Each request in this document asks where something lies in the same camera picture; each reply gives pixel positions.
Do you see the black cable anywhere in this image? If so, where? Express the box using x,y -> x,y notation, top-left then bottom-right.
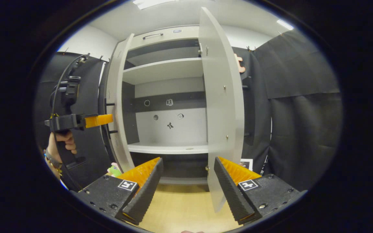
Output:
51,54 -> 88,117

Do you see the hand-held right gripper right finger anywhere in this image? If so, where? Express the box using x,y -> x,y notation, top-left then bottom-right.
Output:
214,156 -> 300,225

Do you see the white cabinet shelf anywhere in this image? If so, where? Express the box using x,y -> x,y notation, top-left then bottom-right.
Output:
123,58 -> 204,85
128,142 -> 209,154

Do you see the beige double-door shoe cabinet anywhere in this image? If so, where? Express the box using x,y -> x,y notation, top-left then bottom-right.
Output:
104,25 -> 209,185

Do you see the beige drawer front with handle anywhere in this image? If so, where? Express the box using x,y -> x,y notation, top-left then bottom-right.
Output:
130,25 -> 200,50

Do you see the beige cabinet door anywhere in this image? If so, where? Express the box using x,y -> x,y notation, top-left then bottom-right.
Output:
104,33 -> 135,172
199,7 -> 255,212

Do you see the small ceiling light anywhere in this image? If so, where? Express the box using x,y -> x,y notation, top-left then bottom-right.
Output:
277,19 -> 294,30

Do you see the green plush toy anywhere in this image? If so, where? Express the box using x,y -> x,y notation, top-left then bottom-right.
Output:
107,163 -> 122,178

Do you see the black backdrop cloth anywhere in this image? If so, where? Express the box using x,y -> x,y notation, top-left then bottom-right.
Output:
34,29 -> 342,191

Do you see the beaded bracelet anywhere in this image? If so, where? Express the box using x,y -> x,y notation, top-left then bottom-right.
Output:
43,149 -> 63,170

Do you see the long ceiling light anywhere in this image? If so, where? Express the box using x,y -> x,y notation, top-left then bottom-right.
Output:
133,0 -> 180,9

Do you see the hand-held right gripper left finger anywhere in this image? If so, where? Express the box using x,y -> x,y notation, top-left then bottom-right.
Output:
72,158 -> 164,225

